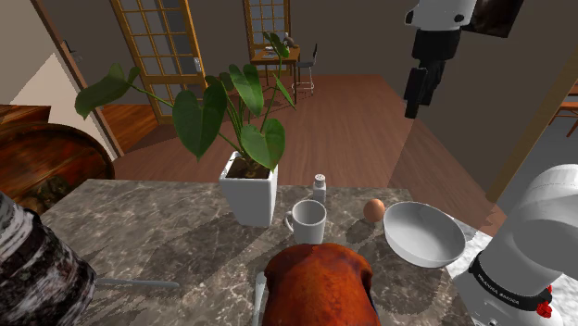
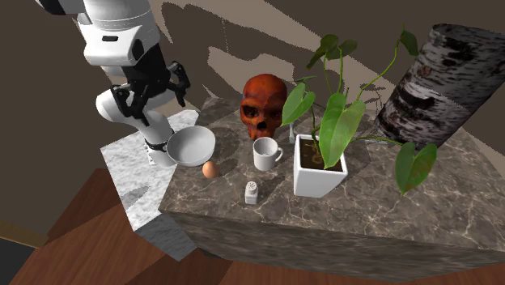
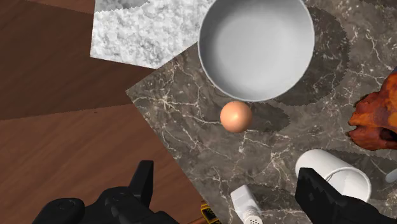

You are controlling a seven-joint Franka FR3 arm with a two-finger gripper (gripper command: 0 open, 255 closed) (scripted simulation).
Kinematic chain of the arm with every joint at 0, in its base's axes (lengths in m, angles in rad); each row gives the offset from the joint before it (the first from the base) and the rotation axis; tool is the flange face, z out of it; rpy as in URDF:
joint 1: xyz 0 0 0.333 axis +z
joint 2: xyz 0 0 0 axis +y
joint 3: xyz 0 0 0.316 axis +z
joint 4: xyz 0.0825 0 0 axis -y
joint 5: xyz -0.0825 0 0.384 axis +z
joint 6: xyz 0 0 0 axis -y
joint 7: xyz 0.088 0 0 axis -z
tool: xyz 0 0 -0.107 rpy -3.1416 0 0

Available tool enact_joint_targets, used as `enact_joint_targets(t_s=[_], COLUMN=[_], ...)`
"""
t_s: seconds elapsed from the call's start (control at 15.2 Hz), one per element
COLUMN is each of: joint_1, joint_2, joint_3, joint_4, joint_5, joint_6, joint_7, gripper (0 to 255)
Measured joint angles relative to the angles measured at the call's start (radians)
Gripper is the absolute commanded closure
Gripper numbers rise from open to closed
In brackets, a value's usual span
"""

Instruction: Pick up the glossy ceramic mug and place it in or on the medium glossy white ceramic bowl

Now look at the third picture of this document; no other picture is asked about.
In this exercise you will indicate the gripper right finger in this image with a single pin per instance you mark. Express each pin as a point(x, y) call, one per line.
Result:
point(322, 204)

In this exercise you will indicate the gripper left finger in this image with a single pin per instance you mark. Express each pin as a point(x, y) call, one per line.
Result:
point(124, 208)

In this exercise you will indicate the white cup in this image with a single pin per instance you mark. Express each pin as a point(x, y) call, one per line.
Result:
point(347, 176)

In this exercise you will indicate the grey rounded object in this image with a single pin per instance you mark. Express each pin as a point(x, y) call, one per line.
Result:
point(392, 176)

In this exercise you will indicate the white salt shaker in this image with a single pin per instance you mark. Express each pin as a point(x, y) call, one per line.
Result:
point(245, 201)

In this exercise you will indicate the yellow black box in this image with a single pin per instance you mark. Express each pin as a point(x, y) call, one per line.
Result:
point(211, 215)

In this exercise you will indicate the roast chicken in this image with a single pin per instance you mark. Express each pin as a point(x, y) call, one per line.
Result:
point(377, 118)

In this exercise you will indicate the brown egg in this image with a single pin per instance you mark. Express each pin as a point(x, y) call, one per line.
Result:
point(236, 117)

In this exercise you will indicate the white bowl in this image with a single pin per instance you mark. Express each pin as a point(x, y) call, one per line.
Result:
point(256, 49)

